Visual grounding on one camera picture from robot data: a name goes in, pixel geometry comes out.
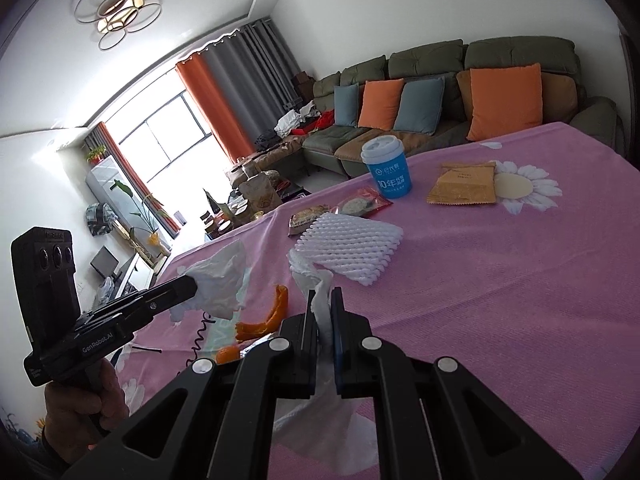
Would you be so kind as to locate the green and brown sofa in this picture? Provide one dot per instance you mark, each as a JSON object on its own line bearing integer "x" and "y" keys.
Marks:
{"x": 520, "y": 55}

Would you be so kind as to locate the person's left hand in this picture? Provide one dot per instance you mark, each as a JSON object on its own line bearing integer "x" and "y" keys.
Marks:
{"x": 65, "y": 410}

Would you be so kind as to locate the dark clothes pile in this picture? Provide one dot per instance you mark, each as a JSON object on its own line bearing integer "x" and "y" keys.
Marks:
{"x": 267, "y": 140}

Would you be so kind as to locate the orange cushion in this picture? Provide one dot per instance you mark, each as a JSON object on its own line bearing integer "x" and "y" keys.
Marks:
{"x": 505, "y": 102}
{"x": 381, "y": 105}

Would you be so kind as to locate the red snack packet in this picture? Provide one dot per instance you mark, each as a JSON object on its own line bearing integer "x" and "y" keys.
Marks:
{"x": 362, "y": 203}

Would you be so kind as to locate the black monitor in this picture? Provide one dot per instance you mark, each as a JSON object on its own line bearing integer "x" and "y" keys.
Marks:
{"x": 105, "y": 262}

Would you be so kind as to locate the white TV cabinet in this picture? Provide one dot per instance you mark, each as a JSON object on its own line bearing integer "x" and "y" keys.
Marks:
{"x": 135, "y": 275}

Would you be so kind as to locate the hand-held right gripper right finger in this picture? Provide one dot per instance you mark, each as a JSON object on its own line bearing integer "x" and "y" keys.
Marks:
{"x": 337, "y": 330}

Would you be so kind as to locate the blue-grey cushion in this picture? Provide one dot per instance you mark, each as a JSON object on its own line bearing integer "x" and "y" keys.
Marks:
{"x": 346, "y": 105}
{"x": 419, "y": 105}

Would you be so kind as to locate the white foam fruit net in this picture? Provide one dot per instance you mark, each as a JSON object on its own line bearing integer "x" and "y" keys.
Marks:
{"x": 350, "y": 245}

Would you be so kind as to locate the curved orange peel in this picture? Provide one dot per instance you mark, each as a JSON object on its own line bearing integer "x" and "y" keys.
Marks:
{"x": 270, "y": 317}

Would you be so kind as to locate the pink floral tablecloth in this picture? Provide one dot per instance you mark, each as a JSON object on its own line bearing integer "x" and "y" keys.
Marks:
{"x": 475, "y": 285}

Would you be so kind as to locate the brown snack packet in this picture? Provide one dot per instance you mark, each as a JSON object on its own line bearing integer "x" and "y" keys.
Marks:
{"x": 307, "y": 219}

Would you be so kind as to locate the grey and orange curtain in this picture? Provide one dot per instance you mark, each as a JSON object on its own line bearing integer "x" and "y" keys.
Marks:
{"x": 135, "y": 175}

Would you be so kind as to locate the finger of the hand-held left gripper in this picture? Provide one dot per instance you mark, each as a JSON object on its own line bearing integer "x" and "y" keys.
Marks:
{"x": 165, "y": 292}

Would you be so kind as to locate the brown paper bag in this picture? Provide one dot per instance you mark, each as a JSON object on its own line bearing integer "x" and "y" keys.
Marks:
{"x": 260, "y": 192}

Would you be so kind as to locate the tall leafy plant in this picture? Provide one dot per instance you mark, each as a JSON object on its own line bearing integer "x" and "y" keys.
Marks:
{"x": 142, "y": 215}

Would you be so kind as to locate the small potted plant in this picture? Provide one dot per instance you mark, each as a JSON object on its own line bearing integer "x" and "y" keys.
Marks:
{"x": 96, "y": 153}

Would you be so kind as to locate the small orange peel piece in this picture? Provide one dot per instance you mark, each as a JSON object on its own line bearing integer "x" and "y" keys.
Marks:
{"x": 228, "y": 355}

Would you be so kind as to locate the large window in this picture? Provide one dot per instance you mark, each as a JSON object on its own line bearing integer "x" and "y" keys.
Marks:
{"x": 160, "y": 135}

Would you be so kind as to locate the tan snack packet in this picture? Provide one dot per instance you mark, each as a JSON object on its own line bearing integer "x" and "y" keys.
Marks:
{"x": 462, "y": 185}

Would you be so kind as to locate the white clothes pile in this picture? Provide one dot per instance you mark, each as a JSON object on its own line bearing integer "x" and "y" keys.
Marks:
{"x": 292, "y": 119}

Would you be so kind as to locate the long white tissue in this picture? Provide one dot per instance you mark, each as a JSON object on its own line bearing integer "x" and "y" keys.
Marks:
{"x": 322, "y": 320}

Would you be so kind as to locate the brown cardboard boxes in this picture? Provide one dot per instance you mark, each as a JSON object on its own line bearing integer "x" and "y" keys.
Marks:
{"x": 303, "y": 85}

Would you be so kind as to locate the red cloth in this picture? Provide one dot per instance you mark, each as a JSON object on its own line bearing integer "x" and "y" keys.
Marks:
{"x": 320, "y": 122}

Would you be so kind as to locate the yellow flower vase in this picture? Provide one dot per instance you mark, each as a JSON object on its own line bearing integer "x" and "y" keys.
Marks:
{"x": 157, "y": 245}

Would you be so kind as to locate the person's left forearm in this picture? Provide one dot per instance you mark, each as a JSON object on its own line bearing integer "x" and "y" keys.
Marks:
{"x": 55, "y": 455}

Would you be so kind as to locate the white standing air conditioner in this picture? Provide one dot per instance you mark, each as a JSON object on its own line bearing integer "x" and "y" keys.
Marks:
{"x": 107, "y": 180}

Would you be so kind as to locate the blue paper cup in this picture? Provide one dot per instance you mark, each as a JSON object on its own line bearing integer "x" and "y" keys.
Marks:
{"x": 390, "y": 170}

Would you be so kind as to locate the cluttered coffee table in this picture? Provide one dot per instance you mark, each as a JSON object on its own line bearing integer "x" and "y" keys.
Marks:
{"x": 235, "y": 215}

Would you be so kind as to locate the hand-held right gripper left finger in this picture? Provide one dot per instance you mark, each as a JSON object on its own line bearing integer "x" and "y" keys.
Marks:
{"x": 309, "y": 345}

